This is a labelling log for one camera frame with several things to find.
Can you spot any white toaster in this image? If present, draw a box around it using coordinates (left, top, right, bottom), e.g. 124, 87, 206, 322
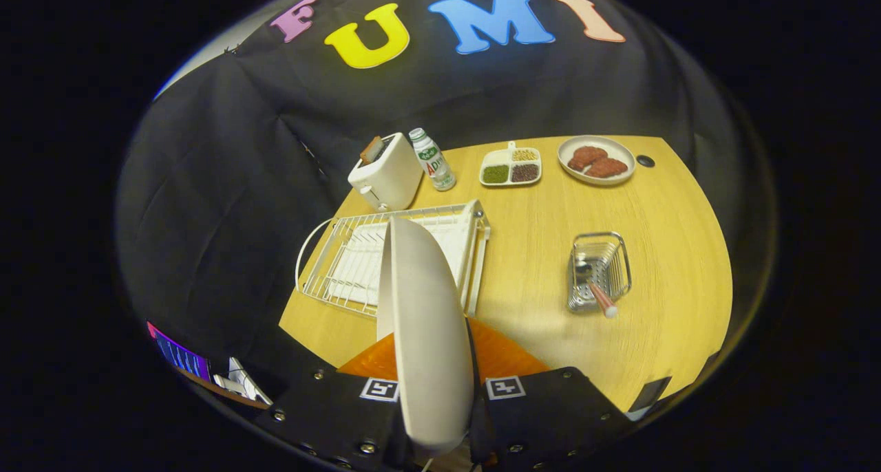
348, 133, 424, 211

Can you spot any beige plate with meat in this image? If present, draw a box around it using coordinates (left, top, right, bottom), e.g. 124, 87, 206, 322
558, 136, 636, 186

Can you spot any black backdrop cloth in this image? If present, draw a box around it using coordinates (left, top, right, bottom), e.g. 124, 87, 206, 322
114, 0, 758, 390

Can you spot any white divided snack tray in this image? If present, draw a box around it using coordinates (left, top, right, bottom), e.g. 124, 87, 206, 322
480, 142, 542, 187

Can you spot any metal spoon with pink handle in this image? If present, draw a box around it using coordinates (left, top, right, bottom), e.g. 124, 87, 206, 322
577, 262, 618, 319

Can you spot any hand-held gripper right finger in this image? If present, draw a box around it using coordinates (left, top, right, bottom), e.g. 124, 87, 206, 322
468, 317, 635, 472

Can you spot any metal wire basket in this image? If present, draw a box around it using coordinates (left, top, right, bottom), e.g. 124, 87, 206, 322
568, 232, 632, 314

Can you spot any white wire dish rack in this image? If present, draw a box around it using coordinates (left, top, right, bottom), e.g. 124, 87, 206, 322
296, 199, 491, 319

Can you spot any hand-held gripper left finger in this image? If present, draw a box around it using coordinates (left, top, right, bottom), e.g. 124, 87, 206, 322
253, 332, 418, 472

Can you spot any white plate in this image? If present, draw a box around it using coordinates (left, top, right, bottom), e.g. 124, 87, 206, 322
376, 215, 476, 456

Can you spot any brown meat patty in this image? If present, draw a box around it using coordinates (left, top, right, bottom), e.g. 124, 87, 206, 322
586, 158, 628, 179
568, 146, 608, 171

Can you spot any white drink bottle green label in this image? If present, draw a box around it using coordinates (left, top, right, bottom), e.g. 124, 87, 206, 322
409, 128, 456, 192

